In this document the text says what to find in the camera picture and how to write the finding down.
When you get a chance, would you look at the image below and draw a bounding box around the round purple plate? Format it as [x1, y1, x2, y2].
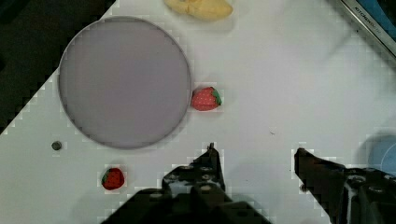
[58, 17, 191, 149]

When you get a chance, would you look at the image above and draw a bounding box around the yellow toy banana bunch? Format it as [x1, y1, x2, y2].
[163, 0, 233, 21]

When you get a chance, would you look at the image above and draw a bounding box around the blue bowl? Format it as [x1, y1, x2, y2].
[368, 135, 396, 175]

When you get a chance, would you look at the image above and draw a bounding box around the black toaster oven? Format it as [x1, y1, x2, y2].
[337, 0, 396, 57]

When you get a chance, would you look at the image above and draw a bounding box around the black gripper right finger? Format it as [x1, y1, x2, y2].
[294, 147, 396, 224]

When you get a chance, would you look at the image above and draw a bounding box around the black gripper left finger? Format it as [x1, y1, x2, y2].
[162, 143, 225, 198]

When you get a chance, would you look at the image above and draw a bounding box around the red toy strawberry with leaves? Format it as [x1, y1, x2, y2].
[191, 87, 222, 111]

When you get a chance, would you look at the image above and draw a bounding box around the small dark red strawberry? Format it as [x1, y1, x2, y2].
[102, 168, 125, 190]

